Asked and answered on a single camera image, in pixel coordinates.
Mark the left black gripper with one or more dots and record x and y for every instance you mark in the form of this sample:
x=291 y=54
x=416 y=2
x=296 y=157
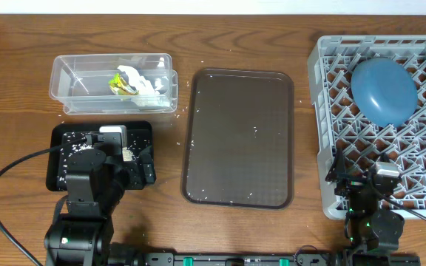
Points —
x=133 y=181

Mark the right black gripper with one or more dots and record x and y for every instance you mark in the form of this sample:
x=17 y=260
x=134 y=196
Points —
x=339 y=171

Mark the white tissue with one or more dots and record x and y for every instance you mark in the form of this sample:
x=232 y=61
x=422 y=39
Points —
x=138 y=84

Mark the dark blue plate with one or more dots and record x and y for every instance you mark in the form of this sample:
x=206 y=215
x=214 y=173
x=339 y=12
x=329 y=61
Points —
x=384 y=92

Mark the yellow green snack wrapper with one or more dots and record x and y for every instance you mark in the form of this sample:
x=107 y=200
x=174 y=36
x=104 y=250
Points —
x=119 y=86

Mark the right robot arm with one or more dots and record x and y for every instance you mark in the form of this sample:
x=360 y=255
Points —
x=373 y=232

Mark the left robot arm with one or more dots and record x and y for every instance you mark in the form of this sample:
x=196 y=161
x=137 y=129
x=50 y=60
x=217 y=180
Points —
x=96 y=179

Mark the grey dishwasher rack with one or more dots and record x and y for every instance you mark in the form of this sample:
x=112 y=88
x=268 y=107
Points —
x=341 y=125

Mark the white rice pile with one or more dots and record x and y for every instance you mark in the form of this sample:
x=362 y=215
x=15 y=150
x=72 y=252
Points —
x=127 y=155

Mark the black plastic tray bin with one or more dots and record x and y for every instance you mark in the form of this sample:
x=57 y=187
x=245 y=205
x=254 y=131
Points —
x=139 y=139

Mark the brown serving tray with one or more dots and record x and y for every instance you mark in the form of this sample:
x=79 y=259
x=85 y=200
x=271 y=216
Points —
x=239 y=147

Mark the clear plastic bin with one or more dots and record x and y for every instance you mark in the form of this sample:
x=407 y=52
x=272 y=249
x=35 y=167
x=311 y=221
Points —
x=81 y=84

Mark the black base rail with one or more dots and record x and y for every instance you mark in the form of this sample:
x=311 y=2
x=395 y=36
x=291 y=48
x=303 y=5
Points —
x=170 y=259

